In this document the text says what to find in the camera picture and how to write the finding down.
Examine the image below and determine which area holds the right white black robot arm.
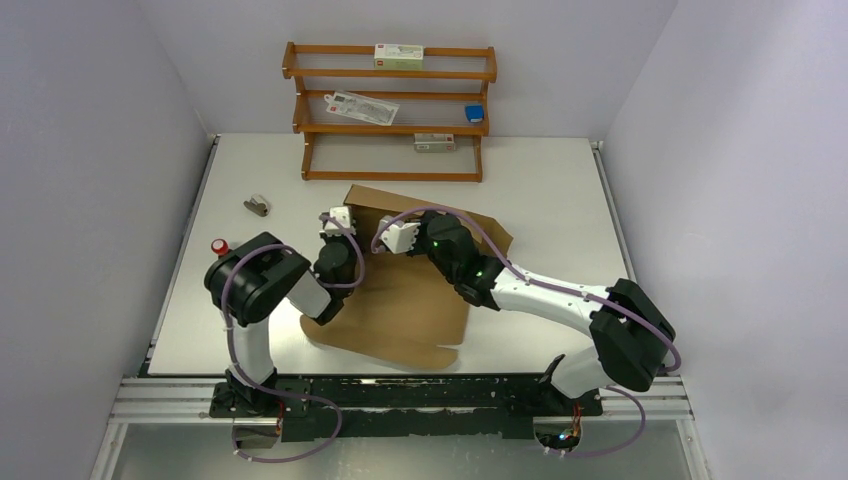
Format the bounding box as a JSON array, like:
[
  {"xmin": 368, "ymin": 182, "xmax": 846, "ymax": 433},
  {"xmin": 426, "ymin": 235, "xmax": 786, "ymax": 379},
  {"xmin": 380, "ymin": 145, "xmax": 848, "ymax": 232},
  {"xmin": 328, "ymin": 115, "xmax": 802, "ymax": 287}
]
[{"xmin": 411, "ymin": 211, "xmax": 681, "ymax": 414}]

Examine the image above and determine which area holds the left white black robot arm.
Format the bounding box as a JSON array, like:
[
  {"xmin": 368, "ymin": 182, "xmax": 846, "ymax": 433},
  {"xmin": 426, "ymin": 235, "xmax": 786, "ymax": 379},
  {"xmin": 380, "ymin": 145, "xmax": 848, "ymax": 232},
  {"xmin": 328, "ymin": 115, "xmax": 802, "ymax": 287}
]
[{"xmin": 203, "ymin": 232, "xmax": 361, "ymax": 416}]

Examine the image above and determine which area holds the white green box top shelf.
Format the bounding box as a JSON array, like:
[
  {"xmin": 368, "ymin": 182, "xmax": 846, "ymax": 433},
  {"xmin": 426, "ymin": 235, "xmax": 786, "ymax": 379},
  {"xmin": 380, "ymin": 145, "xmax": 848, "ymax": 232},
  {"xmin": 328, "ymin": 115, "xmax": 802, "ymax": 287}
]
[{"xmin": 373, "ymin": 43, "xmax": 425, "ymax": 71}]

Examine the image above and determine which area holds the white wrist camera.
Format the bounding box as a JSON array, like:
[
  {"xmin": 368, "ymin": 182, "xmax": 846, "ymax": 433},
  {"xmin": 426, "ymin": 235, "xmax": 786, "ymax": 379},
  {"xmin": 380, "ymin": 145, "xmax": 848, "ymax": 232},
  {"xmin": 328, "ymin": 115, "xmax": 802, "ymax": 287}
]
[
  {"xmin": 372, "ymin": 216, "xmax": 421, "ymax": 254},
  {"xmin": 319, "ymin": 205, "xmax": 356, "ymax": 237}
]

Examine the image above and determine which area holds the small blue object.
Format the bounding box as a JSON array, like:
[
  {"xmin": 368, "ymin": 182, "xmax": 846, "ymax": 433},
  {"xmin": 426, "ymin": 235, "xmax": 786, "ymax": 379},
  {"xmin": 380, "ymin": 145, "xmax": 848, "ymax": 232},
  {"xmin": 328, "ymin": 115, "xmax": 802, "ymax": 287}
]
[{"xmin": 464, "ymin": 104, "xmax": 486, "ymax": 124}]

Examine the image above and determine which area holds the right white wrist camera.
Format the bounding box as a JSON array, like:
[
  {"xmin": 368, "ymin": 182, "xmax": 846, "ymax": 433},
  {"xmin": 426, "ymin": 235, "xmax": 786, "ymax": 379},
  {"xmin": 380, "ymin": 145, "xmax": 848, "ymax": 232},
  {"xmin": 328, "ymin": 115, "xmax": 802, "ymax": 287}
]
[{"xmin": 372, "ymin": 216, "xmax": 421, "ymax": 254}]

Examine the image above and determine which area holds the small grey brown clip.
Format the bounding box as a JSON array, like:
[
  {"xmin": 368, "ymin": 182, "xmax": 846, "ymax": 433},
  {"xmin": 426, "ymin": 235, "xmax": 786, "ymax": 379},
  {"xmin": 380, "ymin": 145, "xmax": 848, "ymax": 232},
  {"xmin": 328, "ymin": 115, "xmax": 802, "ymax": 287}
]
[{"xmin": 243, "ymin": 194, "xmax": 270, "ymax": 217}]

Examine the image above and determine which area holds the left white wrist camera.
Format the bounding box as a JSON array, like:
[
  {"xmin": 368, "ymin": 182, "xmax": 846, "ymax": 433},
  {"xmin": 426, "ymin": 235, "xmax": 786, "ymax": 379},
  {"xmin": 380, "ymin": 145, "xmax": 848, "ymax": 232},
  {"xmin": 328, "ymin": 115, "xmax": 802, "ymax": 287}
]
[{"xmin": 319, "ymin": 205, "xmax": 356, "ymax": 237}]

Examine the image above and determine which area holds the small white red box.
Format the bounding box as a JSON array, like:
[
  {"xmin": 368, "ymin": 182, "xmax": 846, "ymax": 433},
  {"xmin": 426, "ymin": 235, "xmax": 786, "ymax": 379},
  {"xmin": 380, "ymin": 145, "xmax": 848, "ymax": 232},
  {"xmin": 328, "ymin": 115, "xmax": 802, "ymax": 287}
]
[{"xmin": 413, "ymin": 133, "xmax": 456, "ymax": 153}]

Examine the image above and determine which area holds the clear plastic blister package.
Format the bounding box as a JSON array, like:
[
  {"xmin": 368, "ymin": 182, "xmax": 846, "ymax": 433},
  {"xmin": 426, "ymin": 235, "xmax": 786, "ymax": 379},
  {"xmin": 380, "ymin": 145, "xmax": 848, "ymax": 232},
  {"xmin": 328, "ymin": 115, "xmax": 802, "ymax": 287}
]
[{"xmin": 323, "ymin": 91, "xmax": 400, "ymax": 126}]

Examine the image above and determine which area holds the wooden three-tier shelf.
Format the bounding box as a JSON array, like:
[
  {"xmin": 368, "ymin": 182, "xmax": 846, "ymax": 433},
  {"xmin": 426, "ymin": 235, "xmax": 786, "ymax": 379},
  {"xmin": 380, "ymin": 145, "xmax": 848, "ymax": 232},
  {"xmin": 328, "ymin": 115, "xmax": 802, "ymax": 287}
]
[{"xmin": 281, "ymin": 42, "xmax": 498, "ymax": 183}]

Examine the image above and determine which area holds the brown cardboard box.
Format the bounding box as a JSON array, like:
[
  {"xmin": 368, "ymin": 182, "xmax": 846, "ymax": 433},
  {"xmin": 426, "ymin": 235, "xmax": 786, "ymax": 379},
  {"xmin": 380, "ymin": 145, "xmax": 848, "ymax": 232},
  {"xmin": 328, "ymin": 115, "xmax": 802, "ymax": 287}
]
[{"xmin": 300, "ymin": 185, "xmax": 470, "ymax": 370}]

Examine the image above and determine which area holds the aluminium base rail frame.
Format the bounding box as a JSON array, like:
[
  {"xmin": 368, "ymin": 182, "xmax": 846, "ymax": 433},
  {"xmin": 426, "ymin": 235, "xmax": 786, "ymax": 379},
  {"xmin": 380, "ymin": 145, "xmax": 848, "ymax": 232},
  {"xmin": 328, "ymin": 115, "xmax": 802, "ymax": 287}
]
[{"xmin": 109, "ymin": 374, "xmax": 693, "ymax": 442}]

